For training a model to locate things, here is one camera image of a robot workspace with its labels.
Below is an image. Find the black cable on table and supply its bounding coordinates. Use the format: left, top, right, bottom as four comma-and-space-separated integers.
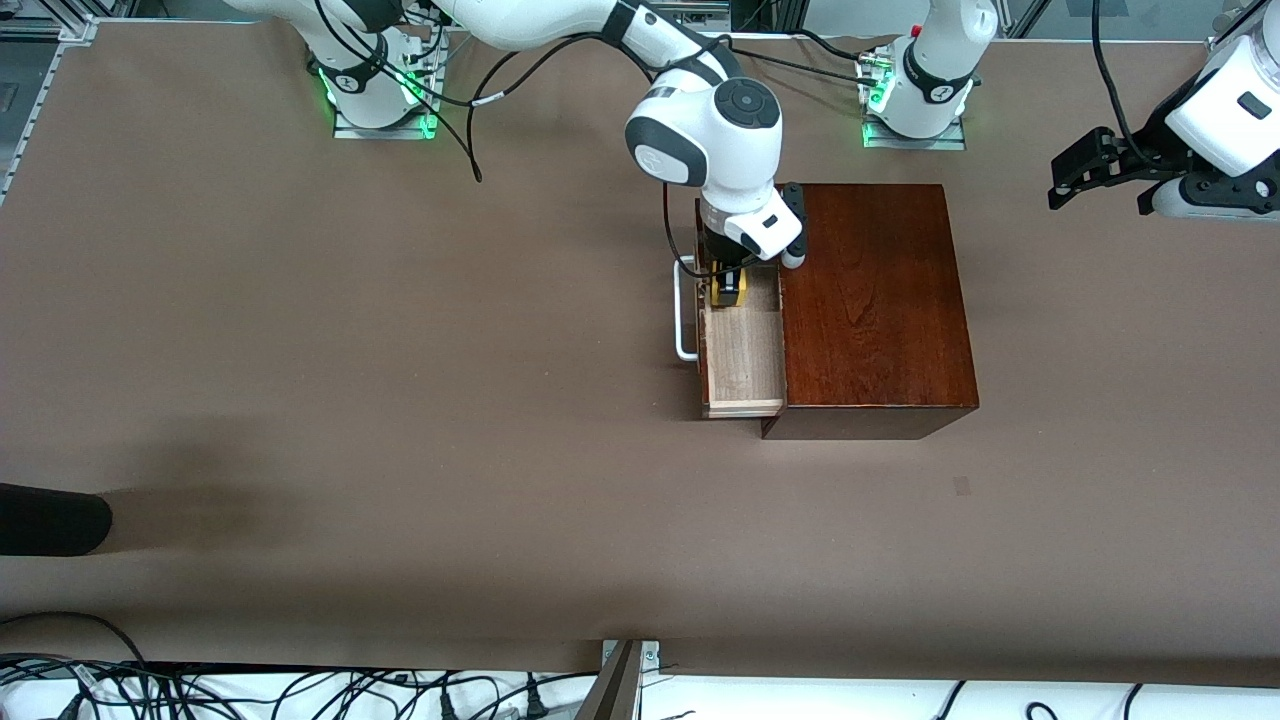
728, 28, 886, 91

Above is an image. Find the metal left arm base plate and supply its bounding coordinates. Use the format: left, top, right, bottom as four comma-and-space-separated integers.
862, 58, 968, 152

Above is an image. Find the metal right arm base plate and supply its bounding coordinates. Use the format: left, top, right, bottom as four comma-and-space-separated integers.
333, 60, 443, 141

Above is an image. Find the dark brown wooden box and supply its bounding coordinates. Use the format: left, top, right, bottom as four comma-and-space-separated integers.
760, 183, 981, 441

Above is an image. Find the aluminium side frame profile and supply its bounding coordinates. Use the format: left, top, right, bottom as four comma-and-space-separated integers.
0, 18, 98, 207

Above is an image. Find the black looped cable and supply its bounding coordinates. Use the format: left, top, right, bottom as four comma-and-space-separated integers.
0, 611, 151, 669

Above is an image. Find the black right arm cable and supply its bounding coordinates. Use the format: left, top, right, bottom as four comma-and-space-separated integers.
313, 0, 741, 281

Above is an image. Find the grey metal bracket beam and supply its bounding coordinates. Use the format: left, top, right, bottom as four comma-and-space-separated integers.
575, 640, 662, 720

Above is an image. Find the black round-ended object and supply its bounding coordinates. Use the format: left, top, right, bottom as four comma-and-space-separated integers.
0, 483, 113, 557

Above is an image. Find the brown table cover sheet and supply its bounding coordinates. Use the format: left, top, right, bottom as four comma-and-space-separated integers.
0, 20, 1280, 691

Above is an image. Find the black power cable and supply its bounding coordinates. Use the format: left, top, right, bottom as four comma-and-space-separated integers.
430, 672, 601, 720
0, 655, 256, 720
265, 668, 471, 720

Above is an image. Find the aluminium corner frame profile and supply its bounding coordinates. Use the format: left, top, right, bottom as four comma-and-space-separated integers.
1205, 0, 1263, 53

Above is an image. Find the wooden drawer with white handle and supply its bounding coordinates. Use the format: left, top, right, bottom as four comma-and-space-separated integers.
674, 198, 788, 420

